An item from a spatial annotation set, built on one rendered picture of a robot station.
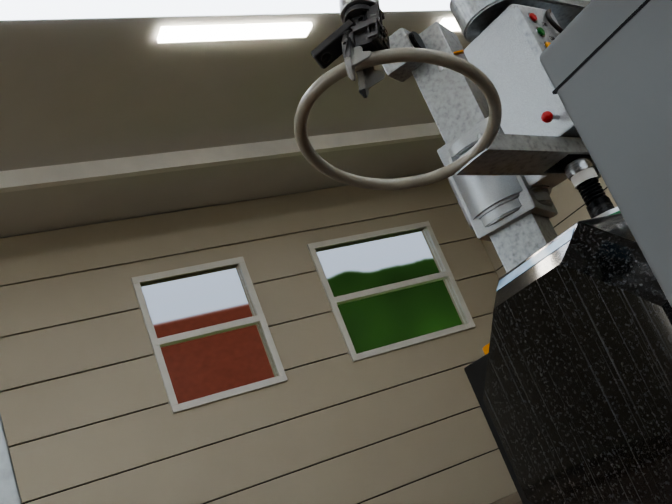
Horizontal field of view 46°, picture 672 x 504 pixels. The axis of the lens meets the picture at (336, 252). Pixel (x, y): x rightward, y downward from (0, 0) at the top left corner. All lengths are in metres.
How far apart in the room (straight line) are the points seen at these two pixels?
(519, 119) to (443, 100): 0.95
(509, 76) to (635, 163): 1.39
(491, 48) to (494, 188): 0.75
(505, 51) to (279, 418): 6.25
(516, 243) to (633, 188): 2.04
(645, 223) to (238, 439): 7.16
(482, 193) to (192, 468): 5.34
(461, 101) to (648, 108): 2.26
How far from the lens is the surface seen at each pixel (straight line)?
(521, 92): 2.39
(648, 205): 1.06
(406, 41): 3.34
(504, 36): 2.44
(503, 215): 3.06
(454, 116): 3.26
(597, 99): 1.09
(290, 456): 8.18
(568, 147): 2.28
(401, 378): 8.96
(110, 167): 7.44
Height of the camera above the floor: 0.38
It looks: 18 degrees up
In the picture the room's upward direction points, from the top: 22 degrees counter-clockwise
